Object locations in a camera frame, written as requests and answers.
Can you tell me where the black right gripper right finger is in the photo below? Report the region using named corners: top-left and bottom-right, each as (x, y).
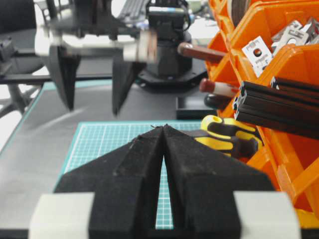
top-left (162, 123), bottom-right (302, 239)

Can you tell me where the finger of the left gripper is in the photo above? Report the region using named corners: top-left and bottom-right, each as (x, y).
top-left (49, 45), bottom-right (81, 111)
top-left (112, 53), bottom-right (146, 116)

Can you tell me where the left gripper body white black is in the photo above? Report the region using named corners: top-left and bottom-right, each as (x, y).
top-left (34, 0), bottom-right (157, 62)

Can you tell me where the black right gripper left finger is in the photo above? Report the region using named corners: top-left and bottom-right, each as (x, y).
top-left (28, 124), bottom-right (165, 239)

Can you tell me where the green cutting mat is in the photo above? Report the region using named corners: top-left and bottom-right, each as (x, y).
top-left (0, 79), bottom-right (207, 230)

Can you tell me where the black shallow tray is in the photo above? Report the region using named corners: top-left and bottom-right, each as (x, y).
top-left (175, 96), bottom-right (217, 120)

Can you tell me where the orange bin with extrusions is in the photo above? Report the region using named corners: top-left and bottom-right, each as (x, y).
top-left (213, 44), bottom-right (319, 229)

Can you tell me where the upper aluminium extrusion profile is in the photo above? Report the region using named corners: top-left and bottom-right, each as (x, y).
top-left (233, 81), bottom-right (319, 139)

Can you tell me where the aluminium extrusion profile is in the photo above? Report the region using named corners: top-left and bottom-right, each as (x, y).
top-left (233, 81), bottom-right (319, 139)
top-left (270, 77), bottom-right (319, 99)

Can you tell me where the lower aluminium extrusion profile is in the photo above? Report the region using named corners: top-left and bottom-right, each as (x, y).
top-left (270, 77), bottom-right (319, 99)

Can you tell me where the pile of metal brackets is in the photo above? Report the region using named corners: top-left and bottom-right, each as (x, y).
top-left (242, 17), bottom-right (319, 77)

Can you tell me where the orange bin with brackets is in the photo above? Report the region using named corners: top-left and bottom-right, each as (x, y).
top-left (206, 0), bottom-right (319, 85)

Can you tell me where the large yellow screwdriver handle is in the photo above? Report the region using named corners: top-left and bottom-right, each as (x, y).
top-left (187, 115), bottom-right (263, 161)

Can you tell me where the brown long screwdriver handle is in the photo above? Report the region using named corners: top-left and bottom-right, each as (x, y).
top-left (177, 42), bottom-right (226, 63)

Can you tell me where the black round screwdriver handle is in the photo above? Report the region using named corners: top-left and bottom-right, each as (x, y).
top-left (204, 94), bottom-right (232, 110)

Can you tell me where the brown white screwdriver handle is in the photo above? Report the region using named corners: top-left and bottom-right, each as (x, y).
top-left (199, 78), bottom-right (239, 98)

